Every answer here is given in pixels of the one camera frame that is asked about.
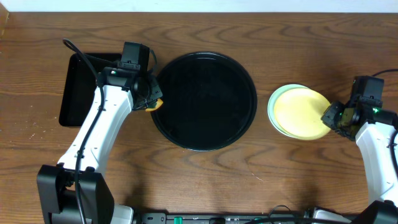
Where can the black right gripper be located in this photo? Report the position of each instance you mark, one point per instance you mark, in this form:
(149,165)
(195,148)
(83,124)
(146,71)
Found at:
(328,117)

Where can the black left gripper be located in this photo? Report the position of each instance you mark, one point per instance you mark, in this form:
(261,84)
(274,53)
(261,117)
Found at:
(154,94)

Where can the yellow green scrub sponge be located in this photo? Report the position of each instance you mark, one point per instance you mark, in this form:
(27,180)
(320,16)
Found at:
(154,105)

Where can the yellow plate with sauce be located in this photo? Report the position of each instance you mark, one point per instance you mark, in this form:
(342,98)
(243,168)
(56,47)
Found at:
(298,112)

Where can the mint plate back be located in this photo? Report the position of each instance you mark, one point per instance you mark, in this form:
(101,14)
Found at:
(271,104)

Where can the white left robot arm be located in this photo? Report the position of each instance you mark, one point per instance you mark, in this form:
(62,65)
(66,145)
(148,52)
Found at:
(74,190)

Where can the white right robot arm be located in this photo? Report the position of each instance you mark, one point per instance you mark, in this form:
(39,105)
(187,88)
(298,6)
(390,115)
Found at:
(374,131)

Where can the black round tray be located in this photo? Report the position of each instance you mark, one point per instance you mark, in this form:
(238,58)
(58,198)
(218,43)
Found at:
(209,101)

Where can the black rectangular tray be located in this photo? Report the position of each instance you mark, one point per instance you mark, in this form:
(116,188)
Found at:
(78,93)

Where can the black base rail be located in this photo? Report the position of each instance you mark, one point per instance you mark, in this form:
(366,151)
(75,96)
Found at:
(162,218)

